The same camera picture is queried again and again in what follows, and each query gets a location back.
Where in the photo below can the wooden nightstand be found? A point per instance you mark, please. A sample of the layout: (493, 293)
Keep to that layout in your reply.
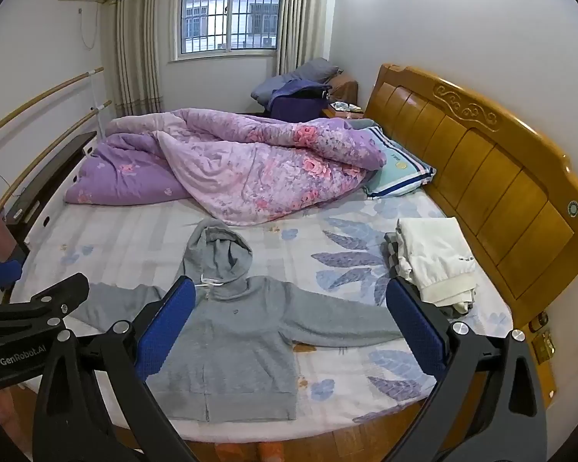
(344, 110)

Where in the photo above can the dark folded garment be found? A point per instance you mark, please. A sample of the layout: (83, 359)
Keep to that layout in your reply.
(455, 311)

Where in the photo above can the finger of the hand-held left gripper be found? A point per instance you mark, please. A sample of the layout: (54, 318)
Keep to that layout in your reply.
(38, 305)
(0, 273)

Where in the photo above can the barred window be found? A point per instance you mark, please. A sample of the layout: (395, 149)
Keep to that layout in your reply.
(229, 9)

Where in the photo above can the white folded pants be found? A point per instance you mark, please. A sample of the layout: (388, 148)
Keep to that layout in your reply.
(433, 255)

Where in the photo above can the grey hoodie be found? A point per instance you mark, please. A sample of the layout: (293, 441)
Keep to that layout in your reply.
(241, 341)

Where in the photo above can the dark purple cloth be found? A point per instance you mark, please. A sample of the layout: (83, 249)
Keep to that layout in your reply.
(296, 103)

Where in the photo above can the brown chair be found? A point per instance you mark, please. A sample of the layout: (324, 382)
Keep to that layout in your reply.
(345, 87)

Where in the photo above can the wooden bed headboard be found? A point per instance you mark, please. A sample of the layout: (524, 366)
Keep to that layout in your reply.
(486, 168)

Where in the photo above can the purple floral quilt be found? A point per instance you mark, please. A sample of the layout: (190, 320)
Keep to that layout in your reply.
(250, 168)

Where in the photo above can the striped curtain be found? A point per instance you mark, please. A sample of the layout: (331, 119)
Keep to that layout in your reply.
(137, 43)
(301, 14)

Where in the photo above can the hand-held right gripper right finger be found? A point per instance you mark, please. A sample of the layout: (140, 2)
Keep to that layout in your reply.
(414, 332)

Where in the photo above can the brass wall socket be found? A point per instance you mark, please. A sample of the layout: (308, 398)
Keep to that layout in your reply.
(544, 346)

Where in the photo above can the leaf print bed sheet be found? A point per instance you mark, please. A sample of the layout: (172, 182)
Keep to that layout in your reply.
(125, 240)

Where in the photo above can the wooden bed frame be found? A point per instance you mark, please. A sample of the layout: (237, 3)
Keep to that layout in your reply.
(347, 438)

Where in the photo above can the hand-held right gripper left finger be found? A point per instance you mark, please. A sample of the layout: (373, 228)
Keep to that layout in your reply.
(166, 332)

